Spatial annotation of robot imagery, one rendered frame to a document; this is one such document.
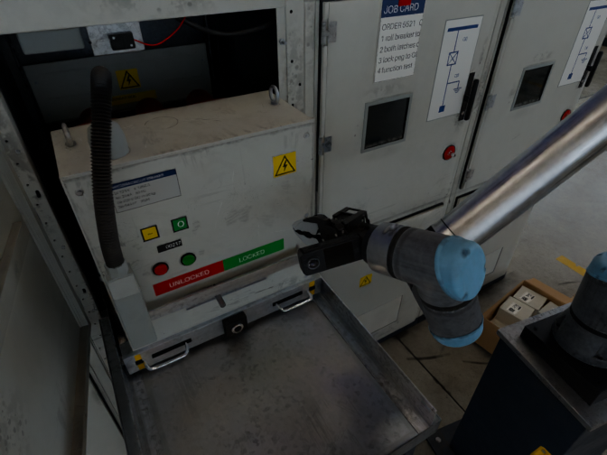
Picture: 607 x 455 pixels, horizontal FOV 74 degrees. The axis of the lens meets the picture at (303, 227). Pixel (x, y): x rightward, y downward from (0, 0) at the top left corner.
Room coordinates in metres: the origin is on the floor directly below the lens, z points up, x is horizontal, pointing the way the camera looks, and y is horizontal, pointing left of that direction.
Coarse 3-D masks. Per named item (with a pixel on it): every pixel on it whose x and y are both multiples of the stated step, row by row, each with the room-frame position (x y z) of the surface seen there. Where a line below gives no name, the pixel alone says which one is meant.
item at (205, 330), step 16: (288, 288) 0.77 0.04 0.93; (320, 288) 0.82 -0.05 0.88; (256, 304) 0.72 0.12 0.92; (272, 304) 0.74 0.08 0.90; (288, 304) 0.77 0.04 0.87; (208, 320) 0.66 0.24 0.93; (176, 336) 0.61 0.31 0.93; (192, 336) 0.63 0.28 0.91; (208, 336) 0.65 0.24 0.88; (128, 352) 0.57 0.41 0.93; (160, 352) 0.59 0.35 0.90; (176, 352) 0.61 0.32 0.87; (128, 368) 0.55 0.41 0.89
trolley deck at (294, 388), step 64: (256, 320) 0.73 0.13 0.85; (320, 320) 0.73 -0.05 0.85; (192, 384) 0.54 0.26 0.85; (256, 384) 0.54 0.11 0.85; (320, 384) 0.54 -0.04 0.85; (128, 448) 0.39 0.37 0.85; (192, 448) 0.39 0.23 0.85; (256, 448) 0.39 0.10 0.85; (320, 448) 0.39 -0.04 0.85; (384, 448) 0.39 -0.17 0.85
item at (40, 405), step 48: (0, 144) 0.71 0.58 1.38; (0, 192) 0.67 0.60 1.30; (0, 240) 0.58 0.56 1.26; (48, 240) 0.71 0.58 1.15; (0, 288) 0.47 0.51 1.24; (48, 288) 0.65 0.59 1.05; (0, 336) 0.39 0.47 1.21; (48, 336) 0.54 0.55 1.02; (0, 384) 0.35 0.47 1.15; (48, 384) 0.45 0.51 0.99; (0, 432) 0.29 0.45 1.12; (48, 432) 0.37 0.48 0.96
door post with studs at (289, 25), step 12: (288, 0) 1.04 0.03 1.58; (300, 0) 1.05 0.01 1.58; (276, 12) 1.03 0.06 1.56; (288, 12) 1.04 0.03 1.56; (300, 12) 1.05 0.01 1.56; (276, 24) 1.03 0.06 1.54; (288, 24) 1.04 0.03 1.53; (300, 24) 1.05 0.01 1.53; (288, 36) 1.04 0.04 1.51; (300, 36) 1.05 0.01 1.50; (288, 48) 1.04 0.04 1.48; (300, 48) 1.05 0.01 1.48; (288, 60) 1.04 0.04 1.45; (300, 60) 1.05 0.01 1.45; (288, 72) 1.04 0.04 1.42; (300, 72) 1.05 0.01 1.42; (288, 84) 1.04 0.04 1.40; (300, 84) 1.05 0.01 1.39; (288, 96) 1.04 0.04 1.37; (300, 96) 1.05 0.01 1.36; (300, 108) 1.05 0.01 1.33
